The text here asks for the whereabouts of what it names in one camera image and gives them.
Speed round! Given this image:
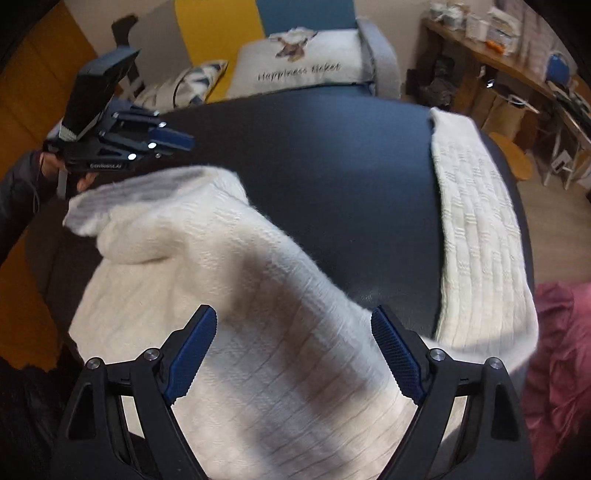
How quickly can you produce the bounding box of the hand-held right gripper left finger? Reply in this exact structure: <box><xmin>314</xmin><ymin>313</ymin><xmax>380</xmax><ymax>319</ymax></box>
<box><xmin>51</xmin><ymin>305</ymin><xmax>218</xmax><ymax>480</ymax></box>

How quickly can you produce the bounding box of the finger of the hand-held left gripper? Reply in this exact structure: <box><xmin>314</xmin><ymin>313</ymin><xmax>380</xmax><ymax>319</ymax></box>
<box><xmin>104</xmin><ymin>138</ymin><xmax>194</xmax><ymax>161</ymax></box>
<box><xmin>112</xmin><ymin>105</ymin><xmax>195</xmax><ymax>144</ymax></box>

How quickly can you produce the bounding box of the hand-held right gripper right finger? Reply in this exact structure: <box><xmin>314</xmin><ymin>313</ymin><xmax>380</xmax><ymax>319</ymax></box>
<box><xmin>370</xmin><ymin>305</ymin><xmax>536</xmax><ymax>480</ymax></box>

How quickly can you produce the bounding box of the white knit sweater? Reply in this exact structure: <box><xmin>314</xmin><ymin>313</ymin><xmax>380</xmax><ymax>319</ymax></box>
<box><xmin>62</xmin><ymin>107</ymin><xmax>541</xmax><ymax>480</ymax></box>

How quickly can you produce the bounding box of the person's left forearm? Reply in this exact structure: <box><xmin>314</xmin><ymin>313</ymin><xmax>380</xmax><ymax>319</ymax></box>
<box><xmin>0</xmin><ymin>150</ymin><xmax>61</xmax><ymax>268</ymax></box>

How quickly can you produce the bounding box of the person's left hand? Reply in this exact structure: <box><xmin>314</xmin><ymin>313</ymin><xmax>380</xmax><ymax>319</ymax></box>
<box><xmin>41</xmin><ymin>152</ymin><xmax>100</xmax><ymax>193</ymax></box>

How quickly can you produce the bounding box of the triangle patterned pillow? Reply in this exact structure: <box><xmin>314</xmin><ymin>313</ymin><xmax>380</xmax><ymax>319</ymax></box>
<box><xmin>134</xmin><ymin>59</ymin><xmax>229</xmax><ymax>109</ymax></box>

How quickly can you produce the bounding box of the grey yellow blue sofa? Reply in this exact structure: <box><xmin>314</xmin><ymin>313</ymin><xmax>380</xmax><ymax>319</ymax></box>
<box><xmin>111</xmin><ymin>0</ymin><xmax>402</xmax><ymax>109</ymax></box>

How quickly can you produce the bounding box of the white deer print pillow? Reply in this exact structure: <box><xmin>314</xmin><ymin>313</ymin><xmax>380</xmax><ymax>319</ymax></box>
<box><xmin>226</xmin><ymin>28</ymin><xmax>375</xmax><ymax>99</ymax></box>

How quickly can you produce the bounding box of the pink quilt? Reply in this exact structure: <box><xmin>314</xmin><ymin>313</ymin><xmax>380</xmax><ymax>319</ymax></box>
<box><xmin>522</xmin><ymin>281</ymin><xmax>591</xmax><ymax>480</ymax></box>

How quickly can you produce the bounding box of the round wooden stool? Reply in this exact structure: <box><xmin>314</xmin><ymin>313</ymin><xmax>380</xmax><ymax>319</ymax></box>
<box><xmin>488</xmin><ymin>131</ymin><xmax>535</xmax><ymax>182</ymax></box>

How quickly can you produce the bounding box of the brown paper bag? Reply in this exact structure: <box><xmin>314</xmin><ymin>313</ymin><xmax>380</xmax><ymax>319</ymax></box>
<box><xmin>471</xmin><ymin>88</ymin><xmax>539</xmax><ymax>139</ymax></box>

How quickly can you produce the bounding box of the dark bag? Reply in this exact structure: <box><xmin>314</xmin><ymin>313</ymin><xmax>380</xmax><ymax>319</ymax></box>
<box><xmin>406</xmin><ymin>55</ymin><xmax>462</xmax><ymax>102</ymax></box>

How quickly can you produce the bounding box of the white metal stool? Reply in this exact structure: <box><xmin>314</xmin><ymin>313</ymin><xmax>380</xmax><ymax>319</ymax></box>
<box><xmin>540</xmin><ymin>102</ymin><xmax>591</xmax><ymax>190</ymax></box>

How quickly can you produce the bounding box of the wooden desk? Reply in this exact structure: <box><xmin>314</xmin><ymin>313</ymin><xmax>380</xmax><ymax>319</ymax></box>
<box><xmin>422</xmin><ymin>16</ymin><xmax>591</xmax><ymax>139</ymax></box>

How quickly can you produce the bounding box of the blue folding chair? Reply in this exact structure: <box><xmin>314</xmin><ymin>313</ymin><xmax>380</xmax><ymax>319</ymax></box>
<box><xmin>546</xmin><ymin>53</ymin><xmax>571</xmax><ymax>86</ymax></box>

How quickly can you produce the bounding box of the pink patterned curtain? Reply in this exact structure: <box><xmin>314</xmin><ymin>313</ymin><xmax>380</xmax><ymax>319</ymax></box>
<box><xmin>519</xmin><ymin>9</ymin><xmax>555</xmax><ymax>65</ymax></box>

